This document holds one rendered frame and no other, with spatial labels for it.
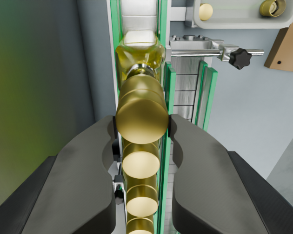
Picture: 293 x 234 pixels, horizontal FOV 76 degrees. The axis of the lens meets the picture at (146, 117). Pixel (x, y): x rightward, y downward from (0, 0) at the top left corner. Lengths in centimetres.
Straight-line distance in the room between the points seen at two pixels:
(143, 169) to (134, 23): 30
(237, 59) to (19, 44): 27
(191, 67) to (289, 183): 218
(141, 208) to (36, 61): 20
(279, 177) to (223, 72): 186
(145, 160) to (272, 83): 58
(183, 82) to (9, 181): 35
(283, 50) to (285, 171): 180
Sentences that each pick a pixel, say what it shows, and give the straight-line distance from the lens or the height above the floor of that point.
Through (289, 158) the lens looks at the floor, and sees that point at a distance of 222.
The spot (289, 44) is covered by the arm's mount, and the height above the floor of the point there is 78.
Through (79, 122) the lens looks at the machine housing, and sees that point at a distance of 49.
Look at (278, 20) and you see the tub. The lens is 56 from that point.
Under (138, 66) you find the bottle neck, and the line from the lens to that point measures 19.
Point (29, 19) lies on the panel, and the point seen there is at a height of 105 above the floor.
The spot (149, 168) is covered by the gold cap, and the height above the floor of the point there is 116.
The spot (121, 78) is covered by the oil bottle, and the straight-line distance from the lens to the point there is 21.
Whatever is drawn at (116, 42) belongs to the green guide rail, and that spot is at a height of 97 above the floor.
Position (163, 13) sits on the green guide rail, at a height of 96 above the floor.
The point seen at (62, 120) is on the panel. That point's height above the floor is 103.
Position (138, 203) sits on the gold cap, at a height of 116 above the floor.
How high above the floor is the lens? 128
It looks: 60 degrees down
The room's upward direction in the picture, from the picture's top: 176 degrees clockwise
